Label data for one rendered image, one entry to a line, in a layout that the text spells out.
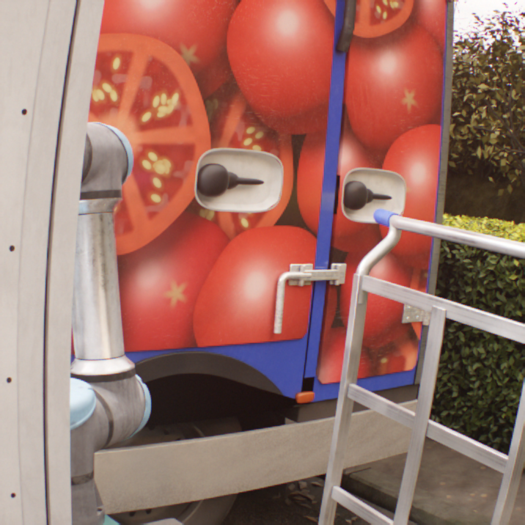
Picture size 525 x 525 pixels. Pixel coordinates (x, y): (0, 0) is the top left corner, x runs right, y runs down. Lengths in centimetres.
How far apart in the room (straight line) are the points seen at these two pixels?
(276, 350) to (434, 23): 126
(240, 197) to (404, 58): 78
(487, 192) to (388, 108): 385
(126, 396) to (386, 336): 153
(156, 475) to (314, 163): 101
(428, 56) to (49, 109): 197
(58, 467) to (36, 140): 43
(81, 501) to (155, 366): 97
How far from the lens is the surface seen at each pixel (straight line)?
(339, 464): 182
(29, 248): 98
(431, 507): 313
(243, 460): 248
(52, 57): 97
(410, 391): 295
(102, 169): 129
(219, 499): 264
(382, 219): 181
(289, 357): 247
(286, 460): 260
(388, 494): 324
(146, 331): 214
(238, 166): 226
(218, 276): 223
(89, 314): 131
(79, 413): 122
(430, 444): 374
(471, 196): 640
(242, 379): 236
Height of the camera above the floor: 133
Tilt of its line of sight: 8 degrees down
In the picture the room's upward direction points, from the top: 5 degrees clockwise
